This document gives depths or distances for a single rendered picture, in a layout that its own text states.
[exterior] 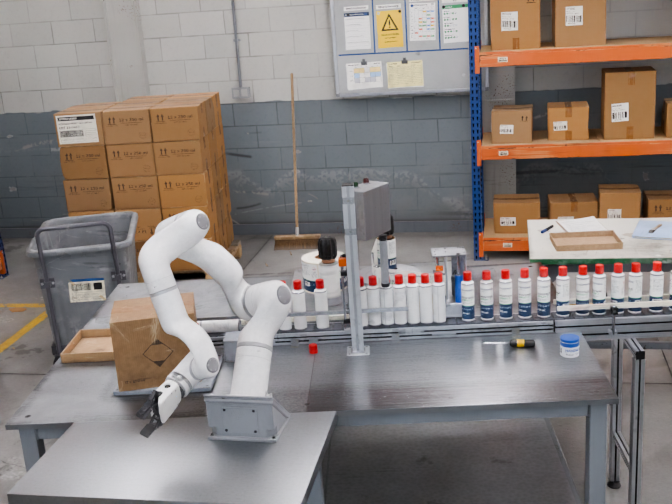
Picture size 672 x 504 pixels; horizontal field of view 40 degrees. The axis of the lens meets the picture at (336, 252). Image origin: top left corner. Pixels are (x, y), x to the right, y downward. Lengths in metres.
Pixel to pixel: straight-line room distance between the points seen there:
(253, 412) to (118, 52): 5.90
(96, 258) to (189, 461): 2.87
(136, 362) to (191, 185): 3.66
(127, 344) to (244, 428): 0.61
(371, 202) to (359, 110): 4.62
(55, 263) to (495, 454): 2.91
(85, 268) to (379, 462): 2.42
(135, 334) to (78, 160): 3.89
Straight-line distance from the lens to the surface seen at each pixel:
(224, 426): 3.03
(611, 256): 4.80
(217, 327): 3.76
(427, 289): 3.66
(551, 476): 3.97
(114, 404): 3.42
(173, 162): 6.94
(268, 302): 3.07
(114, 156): 7.05
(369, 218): 3.43
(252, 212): 8.43
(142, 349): 3.39
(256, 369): 3.05
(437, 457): 4.10
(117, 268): 5.65
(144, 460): 3.02
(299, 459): 2.90
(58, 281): 5.75
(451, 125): 7.96
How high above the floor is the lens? 2.25
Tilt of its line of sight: 17 degrees down
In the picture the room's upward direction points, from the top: 4 degrees counter-clockwise
